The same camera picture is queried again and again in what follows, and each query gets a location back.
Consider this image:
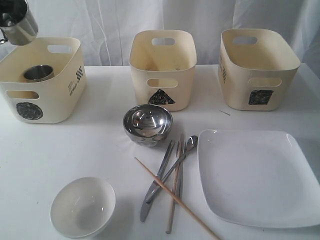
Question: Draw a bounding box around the steel bowl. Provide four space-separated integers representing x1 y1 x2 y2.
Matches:
122 104 173 147

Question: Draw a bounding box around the steel spoon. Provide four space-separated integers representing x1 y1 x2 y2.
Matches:
144 135 198 204

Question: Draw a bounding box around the steel table knife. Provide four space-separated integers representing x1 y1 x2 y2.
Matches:
139 140 176 223

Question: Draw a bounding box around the long wooden chopstick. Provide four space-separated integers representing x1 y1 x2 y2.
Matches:
135 157 220 240

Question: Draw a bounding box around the short wooden chopstick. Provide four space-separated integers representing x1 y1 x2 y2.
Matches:
165 133 185 234

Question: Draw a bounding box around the white ceramic bowl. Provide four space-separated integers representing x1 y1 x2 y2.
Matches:
50 176 116 240

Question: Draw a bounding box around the steel mug with handle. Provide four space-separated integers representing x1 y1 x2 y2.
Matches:
0 0 39 46

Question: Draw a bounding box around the steel fork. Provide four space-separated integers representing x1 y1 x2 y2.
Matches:
175 141 187 198

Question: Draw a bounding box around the cream bin with triangle mark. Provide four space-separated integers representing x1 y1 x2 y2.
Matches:
129 30 197 111

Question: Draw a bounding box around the cream bin with circle mark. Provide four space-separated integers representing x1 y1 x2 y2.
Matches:
0 37 87 124

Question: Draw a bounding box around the white curtain backdrop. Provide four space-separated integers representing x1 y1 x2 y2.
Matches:
28 0 320 70

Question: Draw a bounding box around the cream bin with square mark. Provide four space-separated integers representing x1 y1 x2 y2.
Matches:
218 28 301 111

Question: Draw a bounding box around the white square plate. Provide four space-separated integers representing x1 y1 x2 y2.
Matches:
197 129 320 228

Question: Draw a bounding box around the small steel cup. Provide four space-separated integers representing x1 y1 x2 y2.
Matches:
23 64 55 83

